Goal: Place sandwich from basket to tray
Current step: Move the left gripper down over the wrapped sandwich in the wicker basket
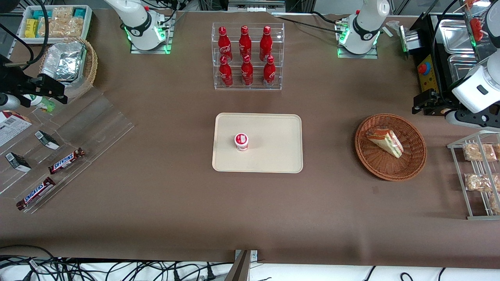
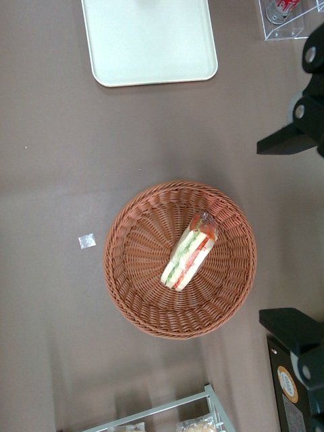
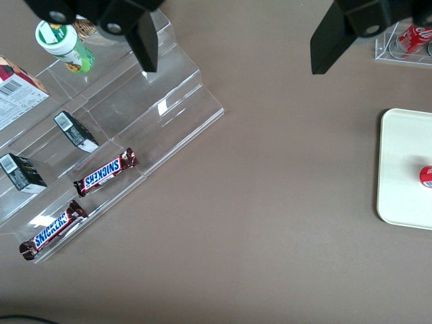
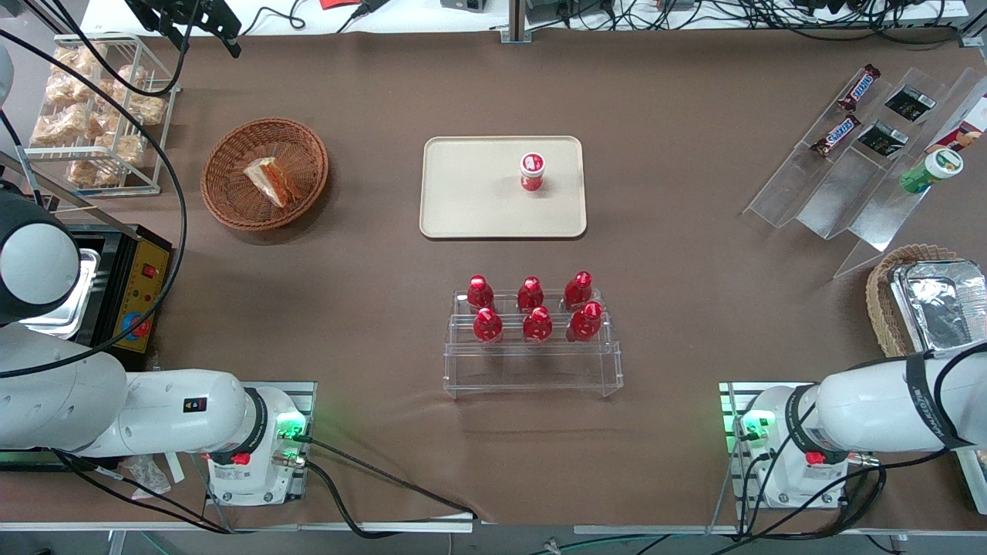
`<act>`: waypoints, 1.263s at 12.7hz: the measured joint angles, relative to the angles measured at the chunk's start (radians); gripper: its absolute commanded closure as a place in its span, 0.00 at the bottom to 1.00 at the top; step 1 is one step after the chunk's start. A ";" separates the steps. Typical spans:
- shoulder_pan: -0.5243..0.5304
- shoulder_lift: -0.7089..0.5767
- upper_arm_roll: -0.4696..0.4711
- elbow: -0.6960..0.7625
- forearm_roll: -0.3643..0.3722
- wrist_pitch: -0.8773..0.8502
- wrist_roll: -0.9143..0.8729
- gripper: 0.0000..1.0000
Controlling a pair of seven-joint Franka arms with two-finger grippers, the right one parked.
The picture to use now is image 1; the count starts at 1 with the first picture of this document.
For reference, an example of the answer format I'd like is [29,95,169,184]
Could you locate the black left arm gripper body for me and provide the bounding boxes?
[428,96,463,117]

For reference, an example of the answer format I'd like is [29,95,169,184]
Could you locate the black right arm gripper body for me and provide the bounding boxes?
[0,71,40,108]

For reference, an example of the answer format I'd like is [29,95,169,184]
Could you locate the triangle sandwich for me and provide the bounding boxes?
[365,127,404,158]

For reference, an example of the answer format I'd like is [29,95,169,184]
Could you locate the aluminium foil tray stack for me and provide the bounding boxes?
[41,42,87,82]

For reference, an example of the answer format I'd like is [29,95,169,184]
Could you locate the steel tray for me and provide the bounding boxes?
[437,19,476,55]
[447,55,489,85]

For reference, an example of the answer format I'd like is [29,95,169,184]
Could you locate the deep wicker basket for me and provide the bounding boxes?
[39,37,98,100]

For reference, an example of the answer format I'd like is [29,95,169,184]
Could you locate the round brown wicker basket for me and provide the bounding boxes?
[355,113,427,181]

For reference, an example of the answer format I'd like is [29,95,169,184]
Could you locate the beige plastic tray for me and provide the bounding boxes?
[212,113,304,173]

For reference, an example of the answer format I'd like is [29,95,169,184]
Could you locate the green white drink bottle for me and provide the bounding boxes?
[23,94,56,113]

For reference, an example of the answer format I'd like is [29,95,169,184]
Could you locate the yellow emergency stop box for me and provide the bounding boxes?
[417,55,436,92]

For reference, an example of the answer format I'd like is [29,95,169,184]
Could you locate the red white carton box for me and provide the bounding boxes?
[0,110,32,147]

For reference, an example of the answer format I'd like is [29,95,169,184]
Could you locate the clear acrylic stepped display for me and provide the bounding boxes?
[0,87,136,214]

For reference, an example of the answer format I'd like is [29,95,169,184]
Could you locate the small black white box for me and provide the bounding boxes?
[5,152,32,173]
[34,130,60,150]

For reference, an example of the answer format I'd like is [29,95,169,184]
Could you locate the clear bagged crackers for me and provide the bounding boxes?
[53,7,75,20]
[39,18,63,38]
[62,17,84,38]

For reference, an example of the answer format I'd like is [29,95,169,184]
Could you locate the black side table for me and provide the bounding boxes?
[410,12,500,117]

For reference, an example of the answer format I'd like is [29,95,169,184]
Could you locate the Snickers chocolate bar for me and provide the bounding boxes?
[16,177,56,211]
[48,148,86,174]

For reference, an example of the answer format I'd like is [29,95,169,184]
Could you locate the silver metal box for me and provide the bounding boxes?
[398,26,421,53]

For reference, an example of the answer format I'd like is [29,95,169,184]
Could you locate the white plastic bin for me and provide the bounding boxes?
[18,5,93,44]

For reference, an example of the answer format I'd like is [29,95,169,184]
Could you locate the crumpled clear plastic wrap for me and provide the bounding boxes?
[383,20,401,38]

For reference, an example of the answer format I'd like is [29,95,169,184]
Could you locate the brown table cover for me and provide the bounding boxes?
[0,9,500,270]

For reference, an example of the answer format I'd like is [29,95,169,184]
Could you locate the red cola bottle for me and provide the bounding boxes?
[218,26,233,63]
[219,55,234,88]
[241,55,254,86]
[263,55,276,87]
[239,25,252,61]
[260,26,273,62]

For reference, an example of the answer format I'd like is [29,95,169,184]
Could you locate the clear acrylic bottle rack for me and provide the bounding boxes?
[212,22,285,91]

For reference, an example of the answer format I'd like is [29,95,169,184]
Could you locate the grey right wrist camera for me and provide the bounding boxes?
[0,93,21,111]

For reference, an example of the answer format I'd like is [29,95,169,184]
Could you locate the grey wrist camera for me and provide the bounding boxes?
[0,93,21,111]
[445,110,500,130]

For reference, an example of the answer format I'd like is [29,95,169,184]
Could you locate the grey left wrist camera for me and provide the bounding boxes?
[445,110,500,130]

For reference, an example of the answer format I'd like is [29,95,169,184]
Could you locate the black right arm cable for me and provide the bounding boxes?
[0,0,50,73]

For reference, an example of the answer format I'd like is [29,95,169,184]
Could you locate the grey metal wire rack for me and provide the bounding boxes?
[447,130,500,220]

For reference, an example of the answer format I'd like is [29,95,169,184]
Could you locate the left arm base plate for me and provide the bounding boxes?
[337,18,379,59]

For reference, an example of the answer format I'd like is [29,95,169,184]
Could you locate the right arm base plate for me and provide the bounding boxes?
[130,11,177,54]

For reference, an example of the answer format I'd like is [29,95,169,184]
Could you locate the black base power cable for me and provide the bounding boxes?
[273,11,349,34]

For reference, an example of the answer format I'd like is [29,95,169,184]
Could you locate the black cable tangle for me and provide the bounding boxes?
[0,245,235,281]

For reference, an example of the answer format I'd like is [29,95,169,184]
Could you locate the aluminium frame structure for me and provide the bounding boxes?
[197,0,318,16]

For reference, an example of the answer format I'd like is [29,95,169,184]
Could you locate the grey metal post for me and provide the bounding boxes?
[225,250,258,281]

